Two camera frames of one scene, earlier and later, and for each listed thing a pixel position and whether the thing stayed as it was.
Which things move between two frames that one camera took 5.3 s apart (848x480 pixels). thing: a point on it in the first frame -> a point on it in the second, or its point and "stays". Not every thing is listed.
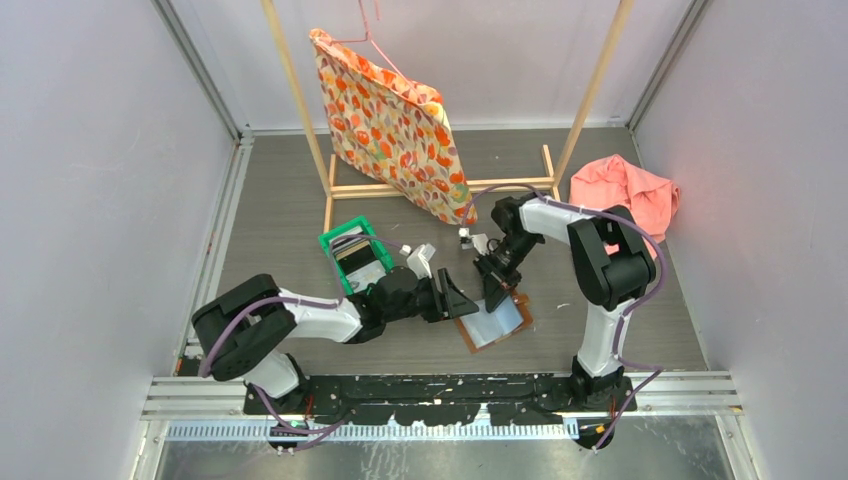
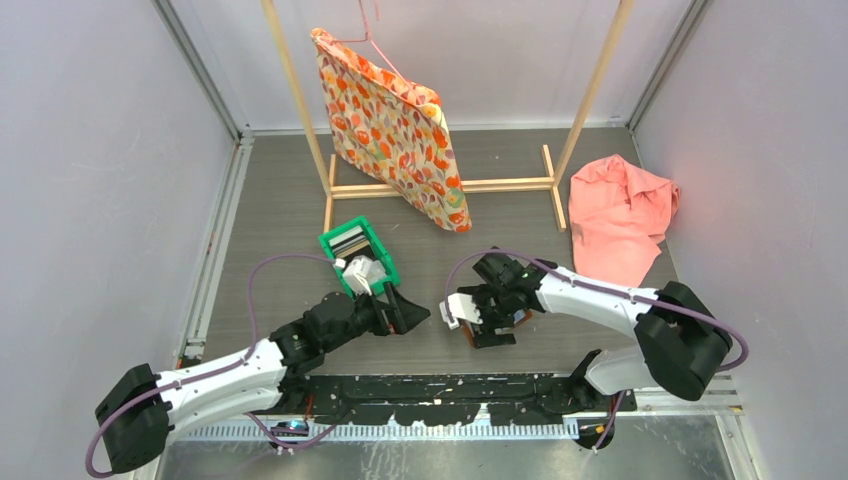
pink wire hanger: x=368 y=38 stays
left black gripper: x=453 y=304 -> x=396 y=316
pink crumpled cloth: x=613 y=182 stays
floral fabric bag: x=390 y=131 stays
